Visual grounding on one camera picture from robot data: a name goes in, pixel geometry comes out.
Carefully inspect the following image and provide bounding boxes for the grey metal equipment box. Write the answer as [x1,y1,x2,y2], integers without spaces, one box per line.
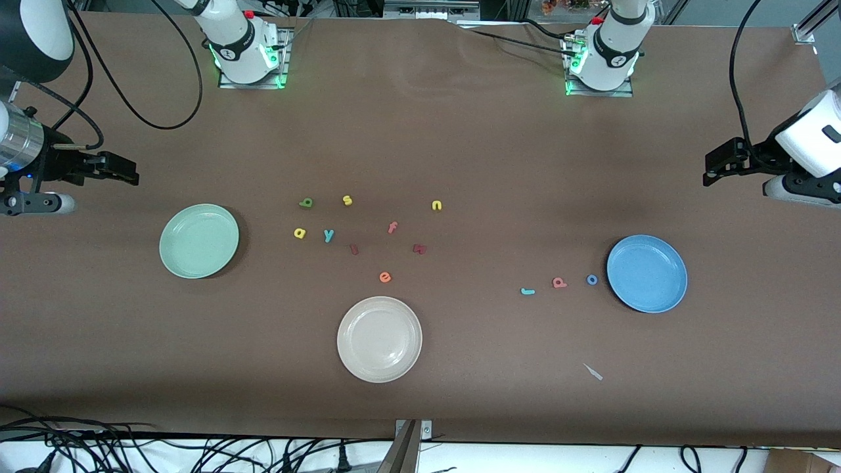
[383,0,480,19]

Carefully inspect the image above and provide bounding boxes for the cardboard box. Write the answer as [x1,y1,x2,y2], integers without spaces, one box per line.
[765,449,841,473]

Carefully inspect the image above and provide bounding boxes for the aluminium frame profile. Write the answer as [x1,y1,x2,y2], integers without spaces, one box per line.
[792,0,841,43]

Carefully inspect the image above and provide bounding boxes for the mint green plate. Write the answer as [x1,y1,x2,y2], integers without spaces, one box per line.
[159,203,240,279]

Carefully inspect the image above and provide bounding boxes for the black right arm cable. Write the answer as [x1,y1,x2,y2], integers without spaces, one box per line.
[0,0,204,152]

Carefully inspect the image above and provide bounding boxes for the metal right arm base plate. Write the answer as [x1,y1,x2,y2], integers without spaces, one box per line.
[218,26,291,90]

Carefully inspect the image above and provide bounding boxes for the beige white plate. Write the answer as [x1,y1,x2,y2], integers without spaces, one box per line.
[336,296,423,384]

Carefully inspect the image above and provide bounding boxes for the grey support beam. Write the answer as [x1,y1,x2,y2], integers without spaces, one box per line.
[376,420,419,473]

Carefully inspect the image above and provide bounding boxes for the blue plate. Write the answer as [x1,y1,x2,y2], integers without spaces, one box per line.
[606,235,688,313]

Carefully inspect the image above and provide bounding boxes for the black cable to arm base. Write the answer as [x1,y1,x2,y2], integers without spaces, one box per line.
[460,18,579,60]

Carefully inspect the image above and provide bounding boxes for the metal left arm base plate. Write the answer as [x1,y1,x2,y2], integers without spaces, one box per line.
[565,33,635,98]

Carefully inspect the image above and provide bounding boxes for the tangle of black cables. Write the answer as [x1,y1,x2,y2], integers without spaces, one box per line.
[0,404,395,473]

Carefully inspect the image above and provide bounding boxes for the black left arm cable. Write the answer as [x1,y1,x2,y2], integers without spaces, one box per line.
[729,0,789,171]

